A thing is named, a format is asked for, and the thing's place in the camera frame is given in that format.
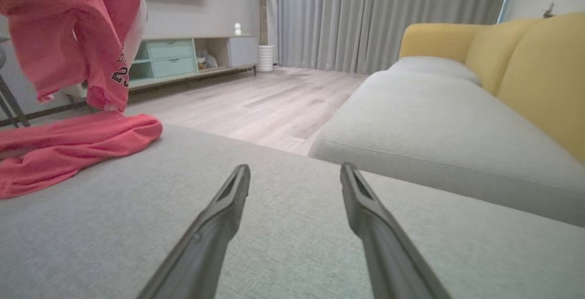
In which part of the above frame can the wooden pole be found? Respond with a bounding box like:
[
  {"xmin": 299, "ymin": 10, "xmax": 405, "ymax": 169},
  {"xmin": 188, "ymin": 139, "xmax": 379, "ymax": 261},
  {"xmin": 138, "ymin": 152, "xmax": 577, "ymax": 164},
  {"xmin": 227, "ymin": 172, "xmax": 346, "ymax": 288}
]
[{"xmin": 258, "ymin": 0, "xmax": 269, "ymax": 46}]

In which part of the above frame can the clutter on cabinet shelf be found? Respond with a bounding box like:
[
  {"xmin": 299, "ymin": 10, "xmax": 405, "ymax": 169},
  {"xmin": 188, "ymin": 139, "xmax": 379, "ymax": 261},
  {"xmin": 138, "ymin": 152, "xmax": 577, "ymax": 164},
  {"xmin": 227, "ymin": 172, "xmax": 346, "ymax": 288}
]
[{"xmin": 197, "ymin": 50, "xmax": 218, "ymax": 70}]

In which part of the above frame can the red jersey garment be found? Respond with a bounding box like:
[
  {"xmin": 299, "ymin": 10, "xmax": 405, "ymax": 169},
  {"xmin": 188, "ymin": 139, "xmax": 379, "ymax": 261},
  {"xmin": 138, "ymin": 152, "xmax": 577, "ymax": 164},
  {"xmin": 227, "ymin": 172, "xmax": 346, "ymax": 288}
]
[{"xmin": 0, "ymin": 0, "xmax": 163, "ymax": 199}]

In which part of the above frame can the small grey sofa seat cushion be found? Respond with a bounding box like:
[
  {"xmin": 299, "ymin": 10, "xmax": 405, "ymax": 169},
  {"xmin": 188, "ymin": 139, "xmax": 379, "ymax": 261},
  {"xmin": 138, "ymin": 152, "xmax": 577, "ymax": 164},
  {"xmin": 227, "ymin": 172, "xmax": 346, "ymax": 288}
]
[{"xmin": 388, "ymin": 56, "xmax": 481, "ymax": 85}]

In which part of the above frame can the yellow sofa back cushion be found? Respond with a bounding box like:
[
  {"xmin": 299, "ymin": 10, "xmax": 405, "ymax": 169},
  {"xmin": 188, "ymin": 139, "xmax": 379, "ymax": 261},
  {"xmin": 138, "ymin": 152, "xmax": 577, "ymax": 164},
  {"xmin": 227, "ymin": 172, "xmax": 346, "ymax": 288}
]
[
  {"xmin": 465, "ymin": 19, "xmax": 533, "ymax": 95},
  {"xmin": 497, "ymin": 13, "xmax": 585, "ymax": 162}
]

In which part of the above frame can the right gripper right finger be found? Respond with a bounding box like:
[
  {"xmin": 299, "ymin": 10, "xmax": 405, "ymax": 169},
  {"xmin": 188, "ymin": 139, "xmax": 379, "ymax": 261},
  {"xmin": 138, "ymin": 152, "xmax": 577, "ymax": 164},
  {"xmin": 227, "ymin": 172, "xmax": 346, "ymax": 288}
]
[{"xmin": 340, "ymin": 162, "xmax": 453, "ymax": 299}]

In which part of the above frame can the large grey sofa seat cushion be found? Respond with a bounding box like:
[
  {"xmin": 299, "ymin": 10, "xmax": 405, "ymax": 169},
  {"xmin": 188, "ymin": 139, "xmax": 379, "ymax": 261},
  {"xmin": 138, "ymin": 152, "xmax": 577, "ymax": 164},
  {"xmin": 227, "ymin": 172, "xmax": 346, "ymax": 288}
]
[{"xmin": 309, "ymin": 70, "xmax": 585, "ymax": 226}]

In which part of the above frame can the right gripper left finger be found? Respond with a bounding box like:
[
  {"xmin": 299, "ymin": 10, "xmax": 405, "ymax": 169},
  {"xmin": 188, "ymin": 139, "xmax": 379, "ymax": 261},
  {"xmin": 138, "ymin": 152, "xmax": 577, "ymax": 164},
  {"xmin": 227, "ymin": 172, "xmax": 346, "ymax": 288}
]
[{"xmin": 137, "ymin": 164, "xmax": 251, "ymax": 299}]

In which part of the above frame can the black metal frame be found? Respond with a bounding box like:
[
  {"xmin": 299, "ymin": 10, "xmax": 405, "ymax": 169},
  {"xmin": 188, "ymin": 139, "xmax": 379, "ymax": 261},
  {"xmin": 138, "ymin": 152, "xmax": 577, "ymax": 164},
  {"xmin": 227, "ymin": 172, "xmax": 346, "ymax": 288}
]
[{"xmin": 0, "ymin": 75, "xmax": 90, "ymax": 128}]

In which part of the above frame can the grey pleated curtain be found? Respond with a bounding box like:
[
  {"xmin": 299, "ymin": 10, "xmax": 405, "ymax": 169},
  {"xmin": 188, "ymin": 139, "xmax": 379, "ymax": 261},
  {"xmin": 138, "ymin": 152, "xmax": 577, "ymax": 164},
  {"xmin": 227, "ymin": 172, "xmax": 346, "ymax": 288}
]
[{"xmin": 276, "ymin": 0, "xmax": 513, "ymax": 75}]

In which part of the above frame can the grey and yellow sofa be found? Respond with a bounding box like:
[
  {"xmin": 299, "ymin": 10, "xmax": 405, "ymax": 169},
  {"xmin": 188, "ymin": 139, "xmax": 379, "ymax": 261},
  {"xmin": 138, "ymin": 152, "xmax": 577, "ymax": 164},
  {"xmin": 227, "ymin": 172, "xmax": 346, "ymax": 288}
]
[{"xmin": 0, "ymin": 123, "xmax": 585, "ymax": 299}]

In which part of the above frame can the wooden cabinet with mint drawers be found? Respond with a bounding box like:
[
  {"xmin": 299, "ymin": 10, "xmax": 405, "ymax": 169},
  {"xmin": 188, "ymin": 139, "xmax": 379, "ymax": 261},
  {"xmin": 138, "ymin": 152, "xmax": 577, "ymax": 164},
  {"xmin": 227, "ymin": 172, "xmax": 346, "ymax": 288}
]
[{"xmin": 128, "ymin": 35, "xmax": 259, "ymax": 91}]

